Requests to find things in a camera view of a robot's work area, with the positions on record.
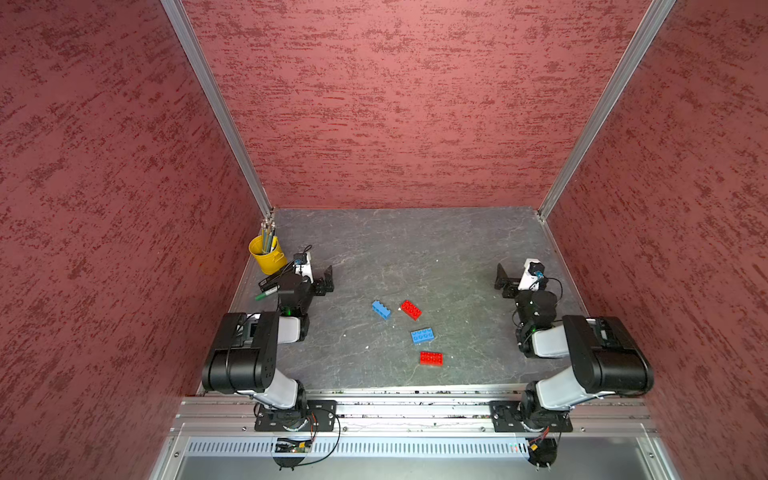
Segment blue lego brick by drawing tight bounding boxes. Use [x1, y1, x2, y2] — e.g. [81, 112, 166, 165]
[410, 328, 435, 345]
[372, 300, 391, 320]

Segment pencils in cup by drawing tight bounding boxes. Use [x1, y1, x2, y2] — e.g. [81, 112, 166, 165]
[260, 220, 276, 254]

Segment right corner aluminium post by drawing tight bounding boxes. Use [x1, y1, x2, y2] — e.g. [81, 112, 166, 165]
[538, 0, 676, 223]

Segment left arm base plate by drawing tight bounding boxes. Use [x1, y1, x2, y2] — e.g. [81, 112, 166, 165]
[253, 400, 337, 434]

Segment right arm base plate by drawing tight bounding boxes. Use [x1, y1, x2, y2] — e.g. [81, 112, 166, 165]
[488, 401, 573, 434]

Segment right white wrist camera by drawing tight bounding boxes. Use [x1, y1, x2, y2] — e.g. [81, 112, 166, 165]
[518, 258, 547, 291]

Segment left corner aluminium post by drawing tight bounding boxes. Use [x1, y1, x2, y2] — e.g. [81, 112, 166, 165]
[161, 0, 273, 219]

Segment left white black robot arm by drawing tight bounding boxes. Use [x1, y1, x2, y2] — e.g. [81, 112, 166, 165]
[201, 263, 337, 433]

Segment left controller board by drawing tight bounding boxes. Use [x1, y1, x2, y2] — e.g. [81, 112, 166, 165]
[274, 438, 314, 455]

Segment right black connector mount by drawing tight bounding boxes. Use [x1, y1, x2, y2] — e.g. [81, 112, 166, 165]
[528, 438, 558, 469]

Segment aluminium front rail frame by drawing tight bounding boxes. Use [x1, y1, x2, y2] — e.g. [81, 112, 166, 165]
[150, 384, 678, 479]

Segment red lego brick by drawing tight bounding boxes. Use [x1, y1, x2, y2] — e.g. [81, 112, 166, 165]
[400, 300, 422, 321]
[419, 351, 444, 367]

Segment corner aluminium post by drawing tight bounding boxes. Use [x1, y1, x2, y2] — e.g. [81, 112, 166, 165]
[538, 0, 676, 223]
[161, 0, 273, 219]

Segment green marker pen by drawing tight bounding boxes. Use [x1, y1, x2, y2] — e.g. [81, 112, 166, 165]
[254, 286, 279, 301]

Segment yellow pencil cup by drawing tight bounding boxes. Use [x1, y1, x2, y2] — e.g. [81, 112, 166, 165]
[248, 235, 288, 275]

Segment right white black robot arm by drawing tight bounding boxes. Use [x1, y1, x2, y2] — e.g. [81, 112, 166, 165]
[489, 259, 654, 437]

